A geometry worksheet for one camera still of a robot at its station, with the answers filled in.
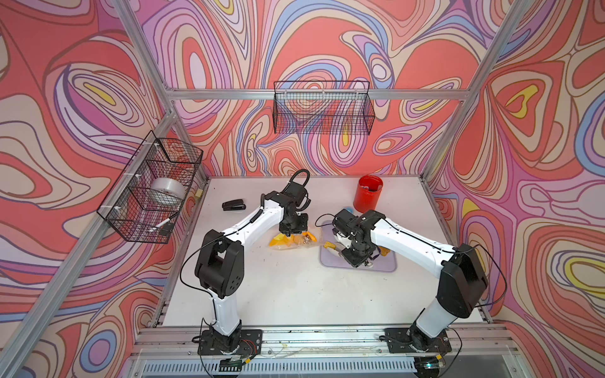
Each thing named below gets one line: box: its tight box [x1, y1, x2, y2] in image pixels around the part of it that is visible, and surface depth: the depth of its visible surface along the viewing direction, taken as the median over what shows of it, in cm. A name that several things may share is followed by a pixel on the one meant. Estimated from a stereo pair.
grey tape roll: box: [150, 177, 188, 205], surface depth 74 cm
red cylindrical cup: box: [352, 174, 384, 214], surface depth 103 cm
